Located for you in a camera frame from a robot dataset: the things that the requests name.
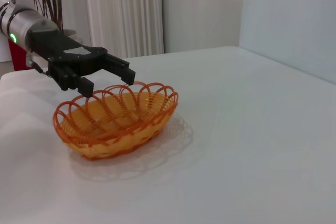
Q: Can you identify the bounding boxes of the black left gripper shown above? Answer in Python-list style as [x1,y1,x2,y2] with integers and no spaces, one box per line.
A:
[27,28,137,98]

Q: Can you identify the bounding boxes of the orange woven plastic basket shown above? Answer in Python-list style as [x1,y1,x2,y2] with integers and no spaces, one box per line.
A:
[53,81,179,161]

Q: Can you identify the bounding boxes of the white pleated curtain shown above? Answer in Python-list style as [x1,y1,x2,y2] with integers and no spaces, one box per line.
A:
[82,0,165,58]

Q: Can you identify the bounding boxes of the red box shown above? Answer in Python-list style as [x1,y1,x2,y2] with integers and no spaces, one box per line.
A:
[7,37,35,71]

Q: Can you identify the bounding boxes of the brown decorative twigs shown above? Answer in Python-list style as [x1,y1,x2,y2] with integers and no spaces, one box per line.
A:
[33,0,65,32]

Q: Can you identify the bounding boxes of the left wrist cable with plug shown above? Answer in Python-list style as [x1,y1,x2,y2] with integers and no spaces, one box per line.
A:
[25,52,51,77]

